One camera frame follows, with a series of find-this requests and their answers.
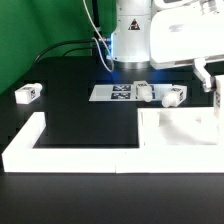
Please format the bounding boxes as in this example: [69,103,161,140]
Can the white cable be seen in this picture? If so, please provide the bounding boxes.
[81,0,116,74]

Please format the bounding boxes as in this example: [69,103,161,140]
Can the green backdrop curtain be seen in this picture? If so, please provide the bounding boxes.
[0,0,116,94]

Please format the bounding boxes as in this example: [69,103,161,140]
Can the white square tabletop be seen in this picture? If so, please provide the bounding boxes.
[138,107,224,147]

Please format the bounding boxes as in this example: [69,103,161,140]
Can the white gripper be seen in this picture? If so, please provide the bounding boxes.
[150,3,224,92]

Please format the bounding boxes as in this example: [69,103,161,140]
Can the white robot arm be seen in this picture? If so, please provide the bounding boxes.
[111,0,224,92]

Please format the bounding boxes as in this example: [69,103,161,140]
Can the white U-shaped fence wall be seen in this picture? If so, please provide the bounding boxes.
[2,112,224,174]

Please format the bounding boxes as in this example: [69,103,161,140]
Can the white marker sheet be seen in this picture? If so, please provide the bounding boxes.
[89,84,172,102]

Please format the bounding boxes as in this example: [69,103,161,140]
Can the black cable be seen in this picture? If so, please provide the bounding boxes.
[33,39,95,66]

